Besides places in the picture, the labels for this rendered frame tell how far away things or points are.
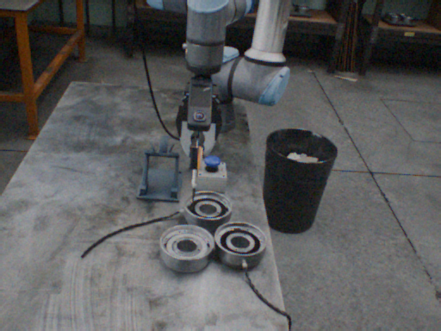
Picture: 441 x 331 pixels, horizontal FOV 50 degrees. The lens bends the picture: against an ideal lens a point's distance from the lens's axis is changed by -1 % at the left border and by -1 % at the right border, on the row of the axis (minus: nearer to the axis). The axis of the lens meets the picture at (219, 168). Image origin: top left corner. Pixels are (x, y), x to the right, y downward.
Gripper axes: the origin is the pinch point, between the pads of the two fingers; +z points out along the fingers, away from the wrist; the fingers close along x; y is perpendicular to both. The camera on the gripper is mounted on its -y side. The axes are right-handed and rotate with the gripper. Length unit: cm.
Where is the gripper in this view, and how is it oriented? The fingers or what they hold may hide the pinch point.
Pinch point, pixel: (196, 153)
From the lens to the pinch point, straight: 104.2
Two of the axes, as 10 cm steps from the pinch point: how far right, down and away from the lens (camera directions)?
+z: -0.9, 8.5, 5.2
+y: 0.1, -5.2, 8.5
